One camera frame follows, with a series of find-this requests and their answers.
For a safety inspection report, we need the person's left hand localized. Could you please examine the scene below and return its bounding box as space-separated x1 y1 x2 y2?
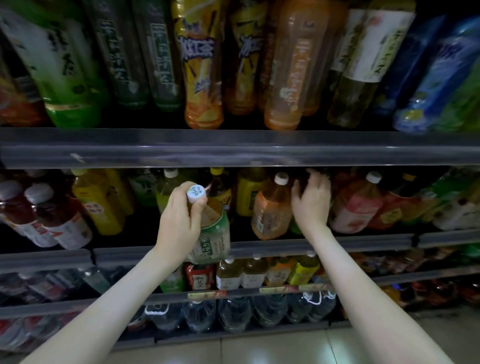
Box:
153 181 210 267

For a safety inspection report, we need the dark grey store shelving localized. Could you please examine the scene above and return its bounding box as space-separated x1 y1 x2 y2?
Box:
0 0 480 354

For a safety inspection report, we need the person's right forearm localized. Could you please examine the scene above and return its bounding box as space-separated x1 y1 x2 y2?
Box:
306 228 455 364

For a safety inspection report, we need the orange tea bottle white cap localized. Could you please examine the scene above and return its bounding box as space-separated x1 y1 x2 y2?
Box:
251 172 294 241

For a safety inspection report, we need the pale green label tea bottle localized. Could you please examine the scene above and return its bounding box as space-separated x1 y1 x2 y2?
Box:
186 183 232 265

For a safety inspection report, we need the row of large water jugs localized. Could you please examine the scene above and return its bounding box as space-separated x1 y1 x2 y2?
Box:
0 288 339 354

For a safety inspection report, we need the person's left forearm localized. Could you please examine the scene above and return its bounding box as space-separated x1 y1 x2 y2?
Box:
22 251 185 364

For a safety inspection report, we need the person's right hand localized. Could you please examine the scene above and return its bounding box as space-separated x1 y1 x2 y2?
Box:
291 168 333 240

